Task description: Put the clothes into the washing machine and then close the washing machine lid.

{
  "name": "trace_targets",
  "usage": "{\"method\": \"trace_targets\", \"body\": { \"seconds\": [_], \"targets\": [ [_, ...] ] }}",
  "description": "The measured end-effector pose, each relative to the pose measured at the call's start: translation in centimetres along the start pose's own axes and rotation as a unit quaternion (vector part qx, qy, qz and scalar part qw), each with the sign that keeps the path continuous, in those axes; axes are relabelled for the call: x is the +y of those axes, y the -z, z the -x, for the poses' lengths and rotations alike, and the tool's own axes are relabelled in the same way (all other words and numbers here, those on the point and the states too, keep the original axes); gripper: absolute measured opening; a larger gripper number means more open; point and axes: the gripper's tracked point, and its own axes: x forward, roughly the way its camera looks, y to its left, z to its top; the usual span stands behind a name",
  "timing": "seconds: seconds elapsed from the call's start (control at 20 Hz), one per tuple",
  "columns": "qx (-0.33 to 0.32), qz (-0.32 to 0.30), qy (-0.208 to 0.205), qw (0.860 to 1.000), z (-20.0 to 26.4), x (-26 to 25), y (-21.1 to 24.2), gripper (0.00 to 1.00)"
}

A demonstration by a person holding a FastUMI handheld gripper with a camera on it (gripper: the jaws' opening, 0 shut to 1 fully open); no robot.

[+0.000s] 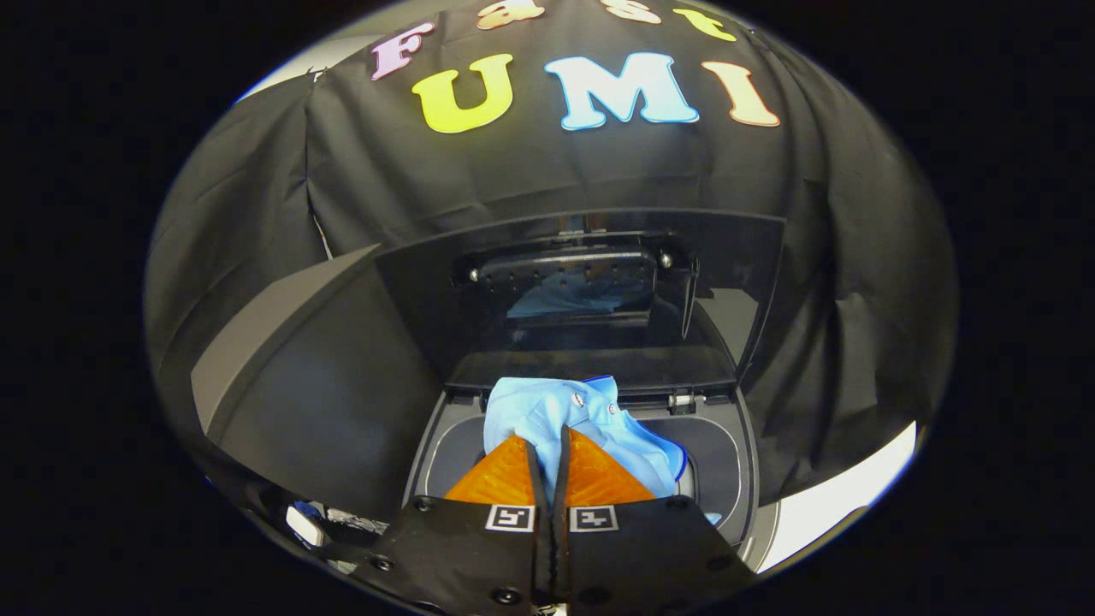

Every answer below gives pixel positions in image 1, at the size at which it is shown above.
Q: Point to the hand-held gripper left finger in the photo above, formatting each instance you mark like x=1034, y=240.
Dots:
x=479, y=565

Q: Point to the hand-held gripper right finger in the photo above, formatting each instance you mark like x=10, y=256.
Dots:
x=633, y=565

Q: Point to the light blue polo shirt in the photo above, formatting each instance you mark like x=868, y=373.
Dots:
x=530, y=411

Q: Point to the dark washing machine lid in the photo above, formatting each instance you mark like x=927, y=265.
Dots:
x=428, y=299

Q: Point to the white plastic device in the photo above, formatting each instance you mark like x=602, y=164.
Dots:
x=304, y=524

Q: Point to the dark topped grey cabinet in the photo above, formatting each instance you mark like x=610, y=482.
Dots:
x=342, y=385

